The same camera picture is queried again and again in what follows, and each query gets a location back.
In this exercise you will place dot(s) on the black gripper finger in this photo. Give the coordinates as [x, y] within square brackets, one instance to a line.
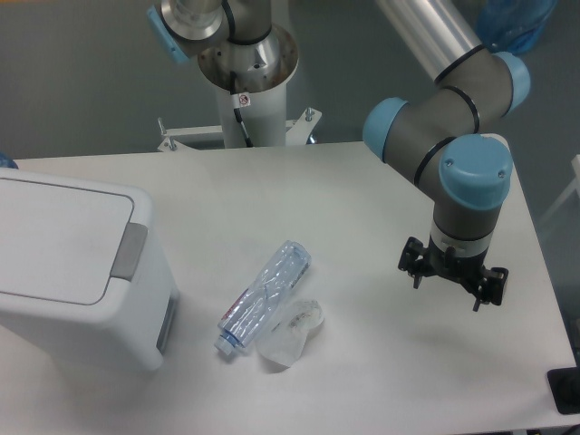
[488, 286]
[412, 260]

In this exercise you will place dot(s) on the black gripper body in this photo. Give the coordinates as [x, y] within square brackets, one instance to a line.
[464, 270]

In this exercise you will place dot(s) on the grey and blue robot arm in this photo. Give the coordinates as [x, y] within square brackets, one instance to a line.
[437, 145]

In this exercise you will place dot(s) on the grey trash can push button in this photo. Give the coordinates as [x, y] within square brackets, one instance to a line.
[129, 251]

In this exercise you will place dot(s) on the white trash can body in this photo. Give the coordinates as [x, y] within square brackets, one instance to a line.
[127, 327]

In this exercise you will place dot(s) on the white trash can lid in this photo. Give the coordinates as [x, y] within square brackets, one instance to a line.
[59, 243]

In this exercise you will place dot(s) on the black device at table edge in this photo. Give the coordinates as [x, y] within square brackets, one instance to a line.
[564, 385]

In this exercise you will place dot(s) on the crumpled clear plastic cup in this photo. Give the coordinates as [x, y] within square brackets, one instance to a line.
[285, 335]

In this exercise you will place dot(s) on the crushed clear plastic bottle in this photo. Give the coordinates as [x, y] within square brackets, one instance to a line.
[255, 307]

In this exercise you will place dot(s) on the blue plastic bag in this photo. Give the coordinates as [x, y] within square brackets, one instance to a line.
[512, 26]

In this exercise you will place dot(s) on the blue object at left edge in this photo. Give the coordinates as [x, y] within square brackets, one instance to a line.
[7, 162]

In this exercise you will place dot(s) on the white frame at right edge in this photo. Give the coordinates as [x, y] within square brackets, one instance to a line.
[571, 189]

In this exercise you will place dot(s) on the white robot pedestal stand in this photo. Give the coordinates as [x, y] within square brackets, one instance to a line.
[250, 84]

